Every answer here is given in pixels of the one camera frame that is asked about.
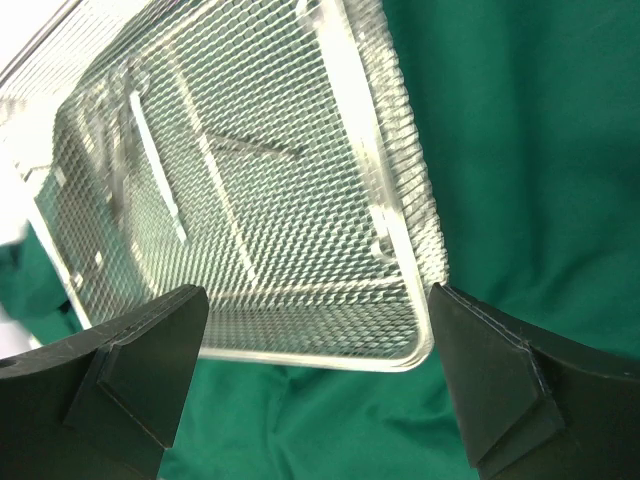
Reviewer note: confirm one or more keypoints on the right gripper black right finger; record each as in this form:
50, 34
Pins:
531, 404

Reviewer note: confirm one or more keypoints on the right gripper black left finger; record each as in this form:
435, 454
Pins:
104, 403

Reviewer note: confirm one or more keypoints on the steel forceps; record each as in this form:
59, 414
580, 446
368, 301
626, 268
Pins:
157, 169

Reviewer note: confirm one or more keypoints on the green surgical drape cloth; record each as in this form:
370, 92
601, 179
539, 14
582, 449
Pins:
528, 115

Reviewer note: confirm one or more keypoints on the wire mesh instrument tray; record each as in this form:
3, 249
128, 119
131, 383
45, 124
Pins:
324, 259

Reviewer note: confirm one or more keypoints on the steel surgical scissors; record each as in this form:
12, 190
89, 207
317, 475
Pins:
105, 120

